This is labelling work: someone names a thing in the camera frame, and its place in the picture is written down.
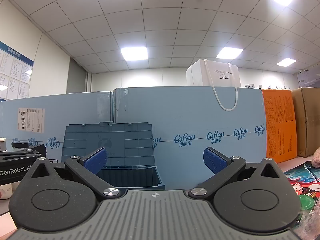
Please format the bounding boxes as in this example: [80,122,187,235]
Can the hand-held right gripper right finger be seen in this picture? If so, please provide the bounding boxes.
[188,147,288,202]

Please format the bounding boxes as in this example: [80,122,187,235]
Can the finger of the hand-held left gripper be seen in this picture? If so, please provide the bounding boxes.
[0,144,48,159]

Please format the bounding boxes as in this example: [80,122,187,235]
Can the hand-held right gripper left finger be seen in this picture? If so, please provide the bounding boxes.
[21,147,122,202]

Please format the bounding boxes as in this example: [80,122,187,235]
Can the blue plastic storage box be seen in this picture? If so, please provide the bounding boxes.
[61,122,165,190]

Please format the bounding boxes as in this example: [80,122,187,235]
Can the white plastic container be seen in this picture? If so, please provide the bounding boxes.
[0,182,16,200]

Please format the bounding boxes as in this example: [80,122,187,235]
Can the light blue carton white label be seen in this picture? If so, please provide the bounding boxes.
[0,91,113,161]

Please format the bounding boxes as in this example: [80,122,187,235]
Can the large light blue carton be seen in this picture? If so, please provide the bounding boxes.
[113,86,267,189]

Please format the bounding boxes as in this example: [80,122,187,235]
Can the orange box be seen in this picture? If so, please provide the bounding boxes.
[261,89,298,164]

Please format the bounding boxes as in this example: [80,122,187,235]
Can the grey door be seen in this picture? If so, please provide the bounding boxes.
[67,61,87,95]

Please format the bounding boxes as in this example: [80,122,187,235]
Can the white paper shopping bag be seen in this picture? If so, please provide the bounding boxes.
[185,59,242,112]

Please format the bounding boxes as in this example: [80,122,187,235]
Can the printed cartoon desk mat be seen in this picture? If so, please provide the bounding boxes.
[282,162,320,230]

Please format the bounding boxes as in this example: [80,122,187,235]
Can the green round jar lid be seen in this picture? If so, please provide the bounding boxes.
[299,195,314,212]

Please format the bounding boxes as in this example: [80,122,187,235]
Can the brown cardboard box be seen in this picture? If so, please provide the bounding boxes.
[291,87,320,158]

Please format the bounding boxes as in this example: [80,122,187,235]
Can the pale pink fuzzy object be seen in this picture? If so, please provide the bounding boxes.
[311,147,320,168]

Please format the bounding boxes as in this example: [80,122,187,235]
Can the blue framed wall notice board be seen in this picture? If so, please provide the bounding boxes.
[0,41,34,100]

